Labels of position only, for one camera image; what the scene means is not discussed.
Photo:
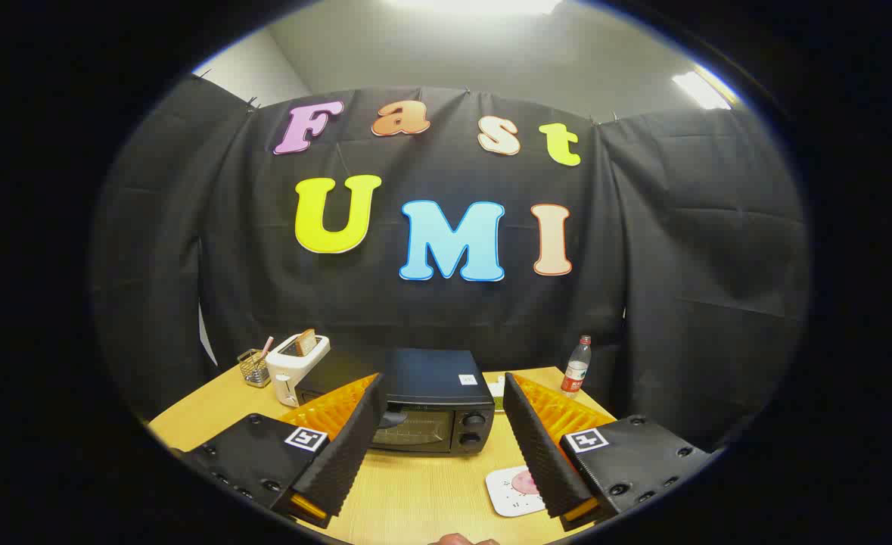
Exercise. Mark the black toaster oven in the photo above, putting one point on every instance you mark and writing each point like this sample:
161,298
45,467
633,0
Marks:
430,378

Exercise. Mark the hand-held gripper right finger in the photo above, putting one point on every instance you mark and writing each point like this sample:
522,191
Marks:
540,454

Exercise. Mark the red label water bottle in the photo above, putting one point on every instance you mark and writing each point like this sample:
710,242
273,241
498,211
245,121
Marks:
576,375

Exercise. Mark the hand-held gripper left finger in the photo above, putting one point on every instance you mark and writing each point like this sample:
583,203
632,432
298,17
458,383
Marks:
347,454

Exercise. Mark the pink pen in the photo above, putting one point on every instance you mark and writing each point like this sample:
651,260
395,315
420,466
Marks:
266,347

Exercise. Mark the white pop-up toaster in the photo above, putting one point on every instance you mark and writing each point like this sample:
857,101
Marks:
290,371

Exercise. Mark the ceiling light panel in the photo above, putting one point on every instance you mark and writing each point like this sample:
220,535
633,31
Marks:
476,4
699,89

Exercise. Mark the white divided bean dish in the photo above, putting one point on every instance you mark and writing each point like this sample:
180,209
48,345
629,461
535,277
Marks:
496,392

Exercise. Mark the round pink ham slice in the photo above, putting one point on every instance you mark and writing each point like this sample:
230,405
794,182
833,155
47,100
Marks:
523,483

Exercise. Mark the white rectangular food plate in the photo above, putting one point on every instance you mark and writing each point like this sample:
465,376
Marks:
502,492

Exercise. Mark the brown toast slice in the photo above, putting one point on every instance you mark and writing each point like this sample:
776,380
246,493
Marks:
307,342

